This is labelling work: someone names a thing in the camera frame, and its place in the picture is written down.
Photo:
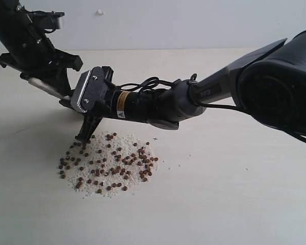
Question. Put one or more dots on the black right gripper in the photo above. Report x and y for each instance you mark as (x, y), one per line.
(117, 104)

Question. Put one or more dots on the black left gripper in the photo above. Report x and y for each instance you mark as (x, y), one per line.
(29, 49)

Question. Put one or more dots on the white wooden paint brush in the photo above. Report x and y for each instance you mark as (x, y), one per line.
(64, 100)

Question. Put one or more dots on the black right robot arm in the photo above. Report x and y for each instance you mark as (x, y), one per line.
(268, 84)

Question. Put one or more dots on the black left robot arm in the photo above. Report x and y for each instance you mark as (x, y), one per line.
(24, 34)

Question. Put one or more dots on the pile of white grains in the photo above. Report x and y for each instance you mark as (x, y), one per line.
(107, 164)

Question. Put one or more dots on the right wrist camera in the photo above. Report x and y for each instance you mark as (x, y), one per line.
(88, 90)

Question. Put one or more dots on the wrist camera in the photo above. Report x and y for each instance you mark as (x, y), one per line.
(48, 22)
(88, 90)

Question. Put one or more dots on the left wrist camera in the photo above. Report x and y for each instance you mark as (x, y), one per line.
(48, 22)

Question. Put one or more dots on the white wall plug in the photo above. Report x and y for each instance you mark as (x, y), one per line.
(99, 12)

